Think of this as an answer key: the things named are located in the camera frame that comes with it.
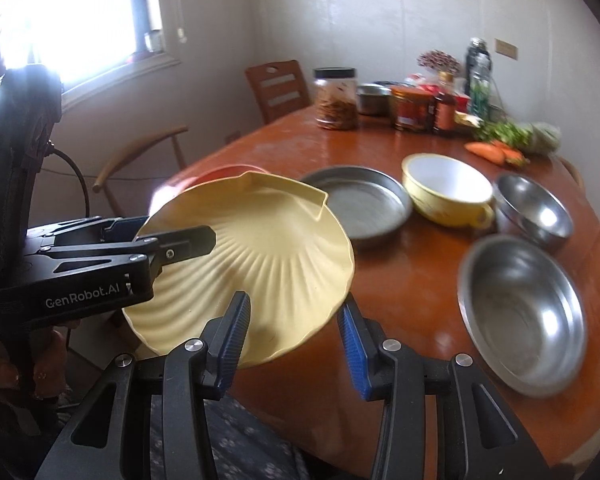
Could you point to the round metal pan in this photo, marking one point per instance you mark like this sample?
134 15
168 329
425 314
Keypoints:
370 205

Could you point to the plate of yellow food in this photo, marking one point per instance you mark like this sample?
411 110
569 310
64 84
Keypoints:
467 120

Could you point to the right side wooden chair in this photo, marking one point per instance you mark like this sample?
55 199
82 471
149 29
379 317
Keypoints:
574 173

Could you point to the red-brown slatted wooden chair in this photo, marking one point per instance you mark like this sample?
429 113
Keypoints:
279 88

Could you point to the large stainless steel bowl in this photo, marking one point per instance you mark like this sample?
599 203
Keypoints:
523 314

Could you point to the background stainless steel bowl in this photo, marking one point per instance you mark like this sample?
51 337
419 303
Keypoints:
373 99

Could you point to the brown sauce bottle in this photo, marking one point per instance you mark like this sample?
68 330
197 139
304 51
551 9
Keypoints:
445 106

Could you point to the black thermos bottle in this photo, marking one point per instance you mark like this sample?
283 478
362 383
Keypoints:
476 47

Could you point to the orange carrot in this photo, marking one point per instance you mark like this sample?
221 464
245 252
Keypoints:
487 151
512 157

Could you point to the yellow shell-shaped plate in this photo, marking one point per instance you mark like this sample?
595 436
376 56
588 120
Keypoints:
276 240

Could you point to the red snack package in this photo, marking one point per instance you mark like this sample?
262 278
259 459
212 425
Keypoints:
432 85

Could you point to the light curved wooden armchair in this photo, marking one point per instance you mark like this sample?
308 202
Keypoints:
132 152

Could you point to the red plate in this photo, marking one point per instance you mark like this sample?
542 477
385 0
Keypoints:
189 178

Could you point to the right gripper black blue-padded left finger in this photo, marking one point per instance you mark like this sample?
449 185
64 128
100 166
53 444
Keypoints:
143 417

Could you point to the back orange carrot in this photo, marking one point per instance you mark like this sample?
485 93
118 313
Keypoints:
512 157

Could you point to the bagged green celery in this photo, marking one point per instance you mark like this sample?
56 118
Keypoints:
536 138

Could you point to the orange-lidded chili jar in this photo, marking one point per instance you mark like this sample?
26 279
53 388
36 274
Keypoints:
410 108

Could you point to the yellow handled enamel bowl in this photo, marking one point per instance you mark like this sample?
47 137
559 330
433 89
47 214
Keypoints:
448 191

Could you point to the low wall socket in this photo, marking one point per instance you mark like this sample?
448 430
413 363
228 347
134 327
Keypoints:
232 137

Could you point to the wall power socket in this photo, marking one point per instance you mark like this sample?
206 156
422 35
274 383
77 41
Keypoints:
506 49

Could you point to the clear bottle green contents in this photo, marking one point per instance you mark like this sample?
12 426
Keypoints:
480 87

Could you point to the dried flower bouquet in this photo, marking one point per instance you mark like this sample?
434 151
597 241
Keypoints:
439 61

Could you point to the front orange carrot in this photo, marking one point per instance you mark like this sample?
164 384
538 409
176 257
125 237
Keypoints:
487 151

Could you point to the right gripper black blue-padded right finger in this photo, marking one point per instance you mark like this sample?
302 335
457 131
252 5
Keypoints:
479 436

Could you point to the clear jar black lid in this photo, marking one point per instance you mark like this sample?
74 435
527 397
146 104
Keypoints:
336 104

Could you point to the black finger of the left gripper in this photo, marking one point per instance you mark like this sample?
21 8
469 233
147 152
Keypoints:
89 230
156 250

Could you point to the small stainless steel bowl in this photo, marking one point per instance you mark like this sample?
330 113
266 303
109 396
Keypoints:
525 208

